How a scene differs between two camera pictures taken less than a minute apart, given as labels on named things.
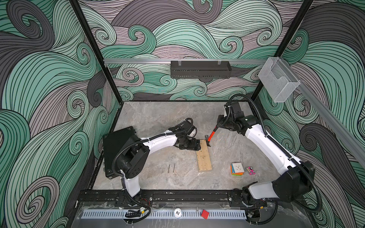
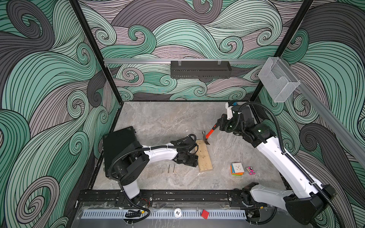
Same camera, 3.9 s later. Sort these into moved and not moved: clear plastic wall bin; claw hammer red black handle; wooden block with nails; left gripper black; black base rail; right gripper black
Moved: left gripper black; claw hammer red black handle
Not moved: clear plastic wall bin; wooden block with nails; black base rail; right gripper black
